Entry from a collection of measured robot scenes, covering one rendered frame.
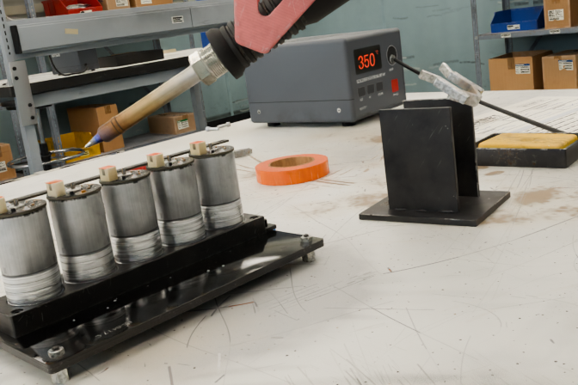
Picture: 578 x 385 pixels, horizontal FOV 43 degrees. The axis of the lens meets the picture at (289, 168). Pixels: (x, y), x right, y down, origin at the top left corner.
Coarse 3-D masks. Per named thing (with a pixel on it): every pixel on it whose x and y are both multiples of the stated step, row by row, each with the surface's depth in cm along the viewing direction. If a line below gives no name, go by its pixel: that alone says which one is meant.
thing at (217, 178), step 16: (208, 160) 39; (224, 160) 39; (208, 176) 39; (224, 176) 39; (208, 192) 39; (224, 192) 39; (208, 208) 39; (224, 208) 39; (240, 208) 40; (208, 224) 40; (224, 224) 39
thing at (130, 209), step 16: (112, 192) 35; (128, 192) 35; (144, 192) 35; (112, 208) 35; (128, 208) 35; (144, 208) 35; (112, 224) 35; (128, 224) 35; (144, 224) 35; (112, 240) 36; (128, 240) 35; (144, 240) 36; (160, 240) 36; (128, 256) 36; (144, 256) 36
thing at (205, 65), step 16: (208, 48) 32; (192, 64) 32; (208, 64) 32; (176, 80) 32; (192, 80) 32; (208, 80) 32; (144, 96) 32; (160, 96) 32; (176, 96) 32; (128, 112) 32; (144, 112) 32; (112, 128) 32; (128, 128) 33
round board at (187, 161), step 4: (164, 160) 39; (176, 160) 38; (180, 160) 38; (184, 160) 38; (188, 160) 38; (192, 160) 38; (168, 164) 37; (172, 164) 37; (176, 164) 37; (180, 164) 37; (184, 164) 37; (188, 164) 37; (148, 168) 37; (152, 168) 37; (156, 168) 37; (160, 168) 37; (164, 168) 37; (168, 168) 37; (172, 168) 37
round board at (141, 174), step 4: (120, 172) 37; (128, 172) 37; (132, 172) 36; (136, 172) 36; (140, 172) 36; (144, 172) 36; (148, 172) 36; (120, 176) 35; (124, 176) 35; (128, 176) 36; (140, 176) 35; (144, 176) 35; (100, 180) 35; (116, 180) 35; (120, 180) 35; (124, 180) 35; (128, 180) 35; (132, 180) 35; (104, 184) 35; (108, 184) 35; (112, 184) 35; (116, 184) 35
